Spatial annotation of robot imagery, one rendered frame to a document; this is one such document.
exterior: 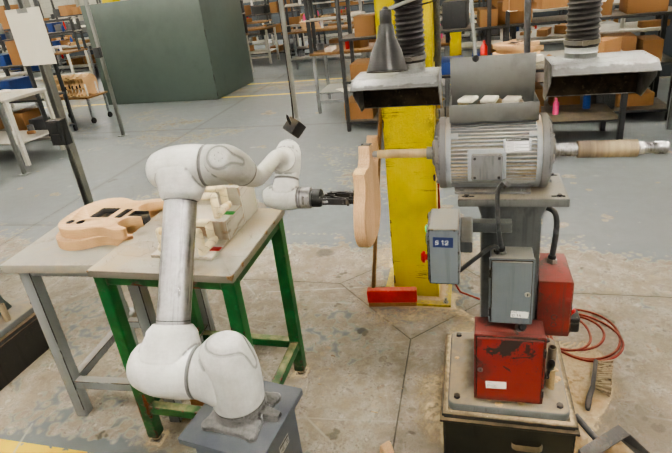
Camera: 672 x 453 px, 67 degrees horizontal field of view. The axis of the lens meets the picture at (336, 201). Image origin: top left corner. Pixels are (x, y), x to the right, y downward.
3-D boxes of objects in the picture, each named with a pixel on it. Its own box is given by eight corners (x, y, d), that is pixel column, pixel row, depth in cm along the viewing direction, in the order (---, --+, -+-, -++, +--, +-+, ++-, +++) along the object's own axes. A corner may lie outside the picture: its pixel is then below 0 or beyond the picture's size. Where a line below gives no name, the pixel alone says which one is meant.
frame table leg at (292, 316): (307, 368, 269) (282, 215, 233) (304, 376, 264) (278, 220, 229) (298, 368, 271) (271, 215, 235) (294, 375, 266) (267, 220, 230)
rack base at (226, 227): (245, 223, 222) (241, 204, 218) (229, 242, 208) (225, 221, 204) (189, 223, 229) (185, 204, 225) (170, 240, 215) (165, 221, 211)
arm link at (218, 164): (258, 150, 167) (219, 152, 169) (236, 133, 149) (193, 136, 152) (256, 189, 164) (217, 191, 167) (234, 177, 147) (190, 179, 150)
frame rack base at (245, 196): (258, 209, 235) (252, 174, 228) (245, 224, 222) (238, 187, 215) (205, 209, 242) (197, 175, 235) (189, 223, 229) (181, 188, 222)
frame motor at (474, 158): (547, 172, 190) (551, 103, 180) (558, 202, 166) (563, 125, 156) (435, 173, 201) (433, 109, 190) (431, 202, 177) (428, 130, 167)
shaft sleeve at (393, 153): (426, 156, 183) (427, 158, 186) (426, 147, 183) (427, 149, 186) (376, 157, 188) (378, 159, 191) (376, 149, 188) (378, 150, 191)
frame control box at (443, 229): (502, 267, 181) (503, 201, 171) (505, 302, 163) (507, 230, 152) (432, 265, 188) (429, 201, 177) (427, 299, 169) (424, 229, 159)
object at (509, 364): (539, 383, 203) (544, 306, 188) (543, 407, 192) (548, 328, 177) (473, 377, 209) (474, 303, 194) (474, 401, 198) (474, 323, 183)
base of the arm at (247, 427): (266, 447, 141) (262, 432, 139) (199, 429, 149) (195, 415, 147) (294, 398, 156) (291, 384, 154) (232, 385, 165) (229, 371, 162)
